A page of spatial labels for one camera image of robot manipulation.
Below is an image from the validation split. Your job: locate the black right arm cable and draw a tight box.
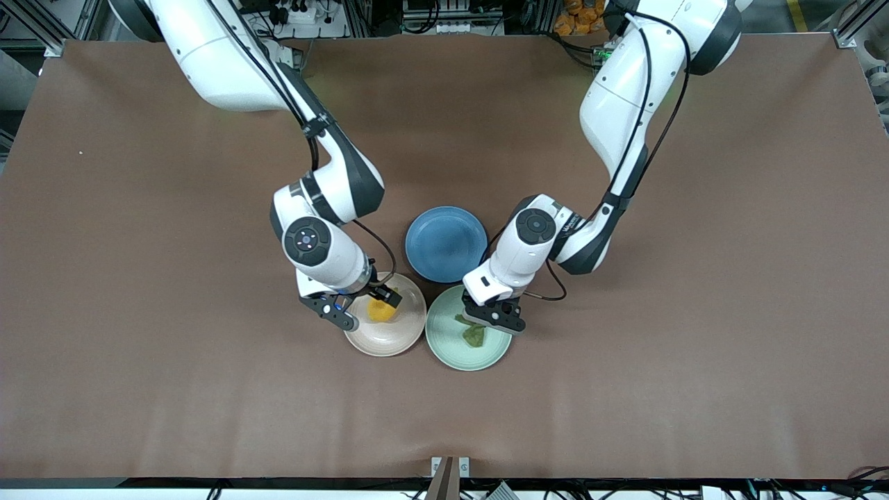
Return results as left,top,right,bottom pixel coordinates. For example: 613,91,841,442
207,0,397,287

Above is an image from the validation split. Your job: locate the aluminium frame profile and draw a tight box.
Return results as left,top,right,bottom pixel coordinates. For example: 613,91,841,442
0,0,105,58
830,0,889,49

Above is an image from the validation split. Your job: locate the green lettuce leaf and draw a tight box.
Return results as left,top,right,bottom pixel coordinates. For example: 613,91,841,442
455,314,491,347

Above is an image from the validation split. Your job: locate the pale green plate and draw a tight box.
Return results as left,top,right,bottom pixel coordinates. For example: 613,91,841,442
425,283,513,372

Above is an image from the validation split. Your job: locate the white power strip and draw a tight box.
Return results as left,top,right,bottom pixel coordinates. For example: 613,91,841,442
267,0,327,26

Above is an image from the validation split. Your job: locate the bag of oranges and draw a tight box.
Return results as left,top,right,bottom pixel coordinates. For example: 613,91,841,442
554,0,613,37

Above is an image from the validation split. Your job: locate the pink plate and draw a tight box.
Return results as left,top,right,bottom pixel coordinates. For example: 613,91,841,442
344,273,427,358

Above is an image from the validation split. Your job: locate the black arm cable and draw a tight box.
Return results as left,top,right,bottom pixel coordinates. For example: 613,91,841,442
207,0,397,287
524,8,692,303

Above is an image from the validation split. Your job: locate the blue plate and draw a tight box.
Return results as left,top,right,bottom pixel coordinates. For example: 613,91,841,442
405,206,488,284

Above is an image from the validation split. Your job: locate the white rack device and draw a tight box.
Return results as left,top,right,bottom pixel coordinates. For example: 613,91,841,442
401,0,504,35

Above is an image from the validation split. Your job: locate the metal bracket with bar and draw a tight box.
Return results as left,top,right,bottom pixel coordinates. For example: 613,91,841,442
425,456,470,500

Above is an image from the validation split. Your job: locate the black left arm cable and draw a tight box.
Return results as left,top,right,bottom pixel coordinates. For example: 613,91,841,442
524,8,692,303

